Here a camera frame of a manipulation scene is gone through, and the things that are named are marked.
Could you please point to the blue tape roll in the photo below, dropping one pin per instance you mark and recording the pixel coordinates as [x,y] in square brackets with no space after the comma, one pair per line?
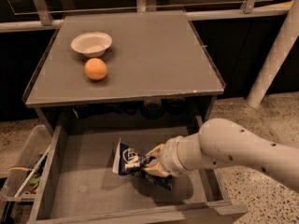
[152,109]

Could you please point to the clear plastic storage bin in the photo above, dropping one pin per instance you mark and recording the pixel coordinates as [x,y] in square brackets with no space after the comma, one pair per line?
[24,176]

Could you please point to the grey wooden cabinet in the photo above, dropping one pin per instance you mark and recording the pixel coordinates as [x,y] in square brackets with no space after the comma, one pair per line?
[153,54]

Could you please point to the metal rail with glass panel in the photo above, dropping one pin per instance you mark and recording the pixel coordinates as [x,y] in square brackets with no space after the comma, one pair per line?
[34,15]

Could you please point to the open grey top drawer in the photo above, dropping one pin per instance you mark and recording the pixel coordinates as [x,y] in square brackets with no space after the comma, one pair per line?
[79,187]

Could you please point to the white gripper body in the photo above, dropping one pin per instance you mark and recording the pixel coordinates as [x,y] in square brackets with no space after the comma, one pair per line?
[169,157]

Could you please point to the orange fruit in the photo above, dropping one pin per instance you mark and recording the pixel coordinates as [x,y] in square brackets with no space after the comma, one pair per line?
[95,69]

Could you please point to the white paper bowl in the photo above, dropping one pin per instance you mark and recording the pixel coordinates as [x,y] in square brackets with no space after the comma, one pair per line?
[92,44]

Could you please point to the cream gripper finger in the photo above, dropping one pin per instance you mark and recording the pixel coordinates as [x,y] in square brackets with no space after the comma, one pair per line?
[156,169]
[156,152]

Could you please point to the dark tape roll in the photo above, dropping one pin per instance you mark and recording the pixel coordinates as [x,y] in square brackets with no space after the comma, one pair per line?
[175,106]

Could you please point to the blue chip bag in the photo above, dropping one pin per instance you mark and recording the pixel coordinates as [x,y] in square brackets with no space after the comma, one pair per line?
[128,161]

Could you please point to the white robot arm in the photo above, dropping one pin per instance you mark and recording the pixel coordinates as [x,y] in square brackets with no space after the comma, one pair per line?
[222,143]

